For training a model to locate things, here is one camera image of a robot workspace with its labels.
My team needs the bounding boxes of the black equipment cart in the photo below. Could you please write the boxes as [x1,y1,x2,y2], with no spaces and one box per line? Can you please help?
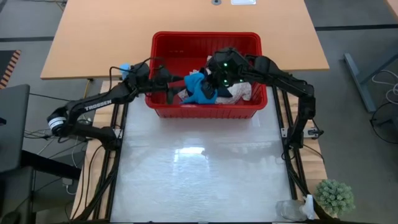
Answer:
[0,149,82,224]

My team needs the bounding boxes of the wooden desk corner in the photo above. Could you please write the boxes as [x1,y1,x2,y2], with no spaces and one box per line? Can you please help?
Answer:
[384,0,398,20]

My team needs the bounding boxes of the black floor cable bundle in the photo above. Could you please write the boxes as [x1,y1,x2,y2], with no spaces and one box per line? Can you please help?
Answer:
[24,127,94,152]

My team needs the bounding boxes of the red plastic laundry basket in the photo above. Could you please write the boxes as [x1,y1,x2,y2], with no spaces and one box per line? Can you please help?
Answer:
[144,30,268,119]

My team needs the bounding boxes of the yellow floor cable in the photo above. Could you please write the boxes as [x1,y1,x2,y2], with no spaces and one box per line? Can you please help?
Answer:
[81,79,91,113]

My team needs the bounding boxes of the white lace cloth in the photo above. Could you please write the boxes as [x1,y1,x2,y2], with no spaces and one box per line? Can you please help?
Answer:
[177,55,253,105]

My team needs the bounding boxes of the white floor cable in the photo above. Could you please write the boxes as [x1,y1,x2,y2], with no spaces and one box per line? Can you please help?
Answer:
[371,68,398,105]

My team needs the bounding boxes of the dark grey flat panel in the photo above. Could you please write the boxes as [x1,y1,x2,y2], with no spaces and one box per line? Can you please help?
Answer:
[0,83,31,174]

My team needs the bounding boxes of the black aluminium table frame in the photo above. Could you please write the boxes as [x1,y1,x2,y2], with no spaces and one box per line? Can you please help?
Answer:
[71,80,341,224]

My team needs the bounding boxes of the black floor cable loop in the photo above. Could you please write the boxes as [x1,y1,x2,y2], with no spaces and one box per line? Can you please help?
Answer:
[369,101,398,144]

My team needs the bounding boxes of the blue towel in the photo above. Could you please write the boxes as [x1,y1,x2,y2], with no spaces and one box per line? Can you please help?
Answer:
[180,72,218,105]

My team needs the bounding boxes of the grey metal desk leg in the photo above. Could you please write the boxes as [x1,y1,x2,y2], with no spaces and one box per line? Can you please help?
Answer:
[343,46,398,113]

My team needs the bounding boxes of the large wooden desk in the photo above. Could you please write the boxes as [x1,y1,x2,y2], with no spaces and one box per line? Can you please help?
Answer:
[40,0,330,80]

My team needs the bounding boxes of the light blue air freshener bottle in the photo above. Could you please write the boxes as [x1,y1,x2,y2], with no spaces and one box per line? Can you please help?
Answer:
[119,63,132,81]

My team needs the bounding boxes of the black mat orange striped edge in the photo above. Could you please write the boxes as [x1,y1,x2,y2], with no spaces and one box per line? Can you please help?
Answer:
[0,49,22,90]

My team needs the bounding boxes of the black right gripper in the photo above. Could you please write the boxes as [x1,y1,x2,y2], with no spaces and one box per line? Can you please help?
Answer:
[201,47,249,100]

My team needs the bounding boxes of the clear spray bottle white trigger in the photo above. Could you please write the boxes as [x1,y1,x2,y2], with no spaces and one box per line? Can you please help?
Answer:
[275,194,317,222]

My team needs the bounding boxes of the small green artificial plant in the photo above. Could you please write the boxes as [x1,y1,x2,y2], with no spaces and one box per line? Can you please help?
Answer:
[314,179,356,217]

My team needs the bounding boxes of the white power strip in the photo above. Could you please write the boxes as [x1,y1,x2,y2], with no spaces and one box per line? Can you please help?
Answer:
[303,127,325,139]

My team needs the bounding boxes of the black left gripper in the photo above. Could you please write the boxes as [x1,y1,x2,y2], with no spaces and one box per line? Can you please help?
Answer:
[148,67,187,106]

